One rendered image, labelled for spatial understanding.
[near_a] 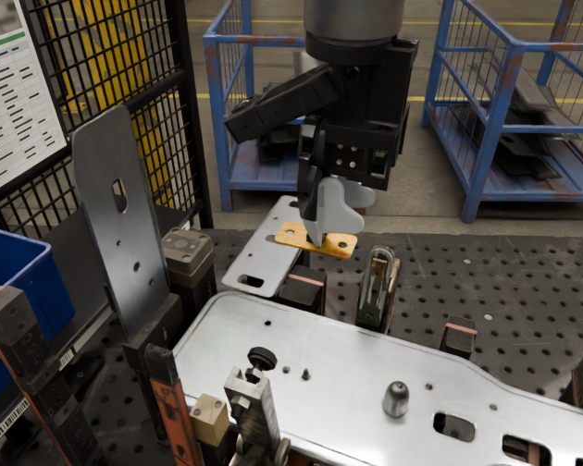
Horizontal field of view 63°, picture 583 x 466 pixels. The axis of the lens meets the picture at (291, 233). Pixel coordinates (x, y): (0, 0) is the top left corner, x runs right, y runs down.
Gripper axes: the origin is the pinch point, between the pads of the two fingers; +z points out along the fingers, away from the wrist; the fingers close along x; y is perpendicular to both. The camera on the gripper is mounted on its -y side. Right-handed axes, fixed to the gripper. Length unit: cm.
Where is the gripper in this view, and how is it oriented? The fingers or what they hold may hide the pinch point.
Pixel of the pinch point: (316, 228)
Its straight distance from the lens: 50.3
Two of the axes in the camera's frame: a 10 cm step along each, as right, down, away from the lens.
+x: 3.5, -5.8, 7.3
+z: -0.1, 7.8, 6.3
